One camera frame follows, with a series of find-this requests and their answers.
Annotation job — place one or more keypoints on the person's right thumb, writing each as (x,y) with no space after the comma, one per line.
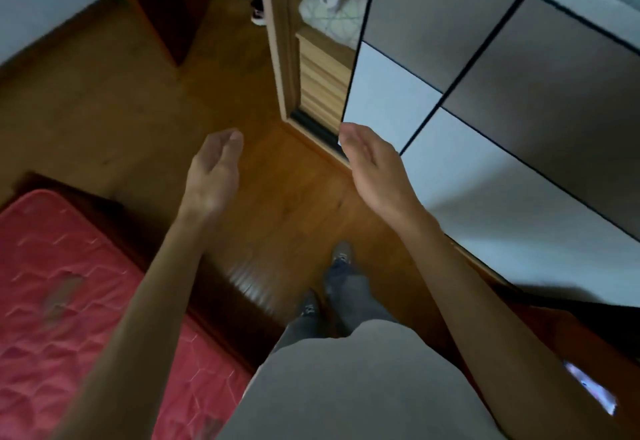
(361,153)

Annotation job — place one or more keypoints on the person's left forearm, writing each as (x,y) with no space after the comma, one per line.
(145,324)

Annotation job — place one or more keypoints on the person's grey shoe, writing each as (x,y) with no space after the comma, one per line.
(310,304)
(343,252)

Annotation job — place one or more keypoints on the person's right hand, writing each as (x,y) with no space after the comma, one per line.
(382,179)

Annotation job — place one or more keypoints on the light wooden drawer unit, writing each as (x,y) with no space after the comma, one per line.
(322,84)

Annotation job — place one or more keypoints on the person's left fingers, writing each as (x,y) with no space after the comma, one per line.
(227,144)

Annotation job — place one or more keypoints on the white patterned bedding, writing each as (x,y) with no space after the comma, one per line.
(337,22)

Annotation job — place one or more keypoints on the person's right grey shoe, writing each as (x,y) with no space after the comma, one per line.
(343,252)

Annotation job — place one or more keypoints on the light wooden wardrobe frame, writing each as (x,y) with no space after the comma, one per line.
(282,39)

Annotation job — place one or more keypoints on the grey and white sliding door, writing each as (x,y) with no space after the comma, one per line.
(525,94)

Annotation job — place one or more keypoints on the grey shirt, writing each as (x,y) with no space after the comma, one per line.
(350,384)

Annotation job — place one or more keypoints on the person's right forearm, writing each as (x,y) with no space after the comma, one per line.
(495,334)

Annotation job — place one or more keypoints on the person's left grey shoe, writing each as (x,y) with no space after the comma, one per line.
(310,304)

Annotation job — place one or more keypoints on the red quilted mattress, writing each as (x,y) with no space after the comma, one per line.
(55,304)

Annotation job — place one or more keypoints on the grey trousers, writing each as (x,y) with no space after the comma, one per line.
(352,294)

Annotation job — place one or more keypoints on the person's left hand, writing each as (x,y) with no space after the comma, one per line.
(212,174)

